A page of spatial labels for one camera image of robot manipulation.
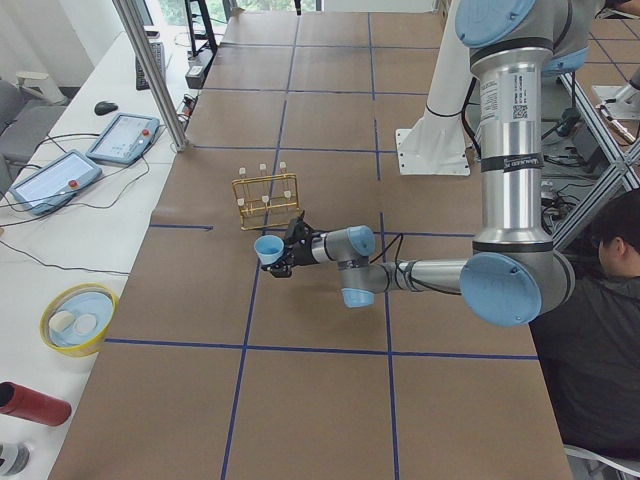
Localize yellow bowl with blue plate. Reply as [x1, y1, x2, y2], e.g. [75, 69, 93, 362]
[39, 283, 119, 358]

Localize red bottle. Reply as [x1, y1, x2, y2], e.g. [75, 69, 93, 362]
[1, 381, 72, 426]

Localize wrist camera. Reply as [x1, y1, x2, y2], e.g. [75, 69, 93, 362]
[283, 210, 307, 245]

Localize black computer mouse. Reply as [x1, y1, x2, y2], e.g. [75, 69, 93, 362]
[94, 101, 119, 116]

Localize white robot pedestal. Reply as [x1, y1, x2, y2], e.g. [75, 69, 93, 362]
[396, 12, 472, 176]

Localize near teach pendant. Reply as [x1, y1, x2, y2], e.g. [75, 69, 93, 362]
[9, 150, 102, 216]

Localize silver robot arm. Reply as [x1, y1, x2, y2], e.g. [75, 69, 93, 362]
[254, 1, 600, 327]

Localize aluminium frame post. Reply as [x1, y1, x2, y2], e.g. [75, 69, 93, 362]
[112, 0, 188, 152]

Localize teach pendant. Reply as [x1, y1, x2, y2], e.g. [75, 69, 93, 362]
[86, 113, 160, 166]
[9, 150, 102, 216]

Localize far teach pendant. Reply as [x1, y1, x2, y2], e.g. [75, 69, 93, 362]
[86, 113, 160, 166]

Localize gold wire cup holder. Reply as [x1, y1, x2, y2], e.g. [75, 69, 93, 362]
[232, 161, 302, 231]

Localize seated person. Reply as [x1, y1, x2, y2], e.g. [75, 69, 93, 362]
[530, 190, 639, 460]

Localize light blue plastic cup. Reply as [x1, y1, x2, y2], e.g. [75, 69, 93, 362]
[253, 235, 285, 265]

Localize black keyboard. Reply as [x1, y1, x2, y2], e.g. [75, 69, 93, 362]
[134, 41, 167, 91]

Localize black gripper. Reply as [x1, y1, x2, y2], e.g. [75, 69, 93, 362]
[267, 233, 319, 278]

